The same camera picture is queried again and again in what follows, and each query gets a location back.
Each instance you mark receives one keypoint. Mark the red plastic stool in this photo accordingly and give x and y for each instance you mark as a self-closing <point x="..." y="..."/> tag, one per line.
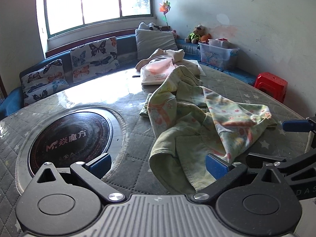
<point x="271" y="85"/>

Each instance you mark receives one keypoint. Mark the window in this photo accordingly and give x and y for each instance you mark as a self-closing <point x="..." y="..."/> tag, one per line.
<point x="98" y="2"/>

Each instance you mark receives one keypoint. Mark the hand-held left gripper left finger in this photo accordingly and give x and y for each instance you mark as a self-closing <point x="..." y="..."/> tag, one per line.
<point x="100" y="166"/>

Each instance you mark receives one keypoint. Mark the clear plastic storage box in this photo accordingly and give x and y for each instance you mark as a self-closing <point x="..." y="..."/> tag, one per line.
<point x="217" y="54"/>

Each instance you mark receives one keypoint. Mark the pink plush toy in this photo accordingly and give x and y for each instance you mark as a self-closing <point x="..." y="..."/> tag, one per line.
<point x="174" y="34"/>

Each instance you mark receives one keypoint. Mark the green patterned garment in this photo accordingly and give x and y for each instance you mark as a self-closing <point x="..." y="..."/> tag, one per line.
<point x="187" y="118"/>

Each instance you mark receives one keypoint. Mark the orange toy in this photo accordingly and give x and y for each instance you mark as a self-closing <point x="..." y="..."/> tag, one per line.
<point x="205" y="38"/>

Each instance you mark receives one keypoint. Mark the grey pillow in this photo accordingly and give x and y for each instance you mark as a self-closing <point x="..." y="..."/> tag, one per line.
<point x="154" y="43"/>

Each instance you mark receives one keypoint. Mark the black and white plush toy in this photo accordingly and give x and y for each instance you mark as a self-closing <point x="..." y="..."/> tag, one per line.
<point x="149" y="26"/>

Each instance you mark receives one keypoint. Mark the black round cooktop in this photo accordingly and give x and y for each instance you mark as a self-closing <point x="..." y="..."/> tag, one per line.
<point x="71" y="138"/>

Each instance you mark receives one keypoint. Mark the blue sofa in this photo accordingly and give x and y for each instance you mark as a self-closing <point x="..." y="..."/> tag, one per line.
<point x="126" y="47"/>

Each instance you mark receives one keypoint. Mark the teddy bear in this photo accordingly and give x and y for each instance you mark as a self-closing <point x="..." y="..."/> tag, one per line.
<point x="196" y="35"/>

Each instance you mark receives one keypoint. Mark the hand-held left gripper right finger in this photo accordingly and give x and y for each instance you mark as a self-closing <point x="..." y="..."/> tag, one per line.
<point x="217" y="168"/>

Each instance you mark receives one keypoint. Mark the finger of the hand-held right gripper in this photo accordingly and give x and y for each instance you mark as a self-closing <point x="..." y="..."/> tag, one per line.
<point x="295" y="126"/>
<point x="298" y="164"/>

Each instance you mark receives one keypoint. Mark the colourful pinwheel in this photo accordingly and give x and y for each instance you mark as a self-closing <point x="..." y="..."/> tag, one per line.
<point x="165" y="7"/>

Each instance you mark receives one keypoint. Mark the beige clothes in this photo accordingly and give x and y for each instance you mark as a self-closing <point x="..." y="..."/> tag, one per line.
<point x="172" y="54"/>

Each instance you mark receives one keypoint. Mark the large butterfly print pillow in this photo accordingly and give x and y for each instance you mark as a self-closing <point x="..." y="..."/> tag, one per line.
<point x="93" y="56"/>

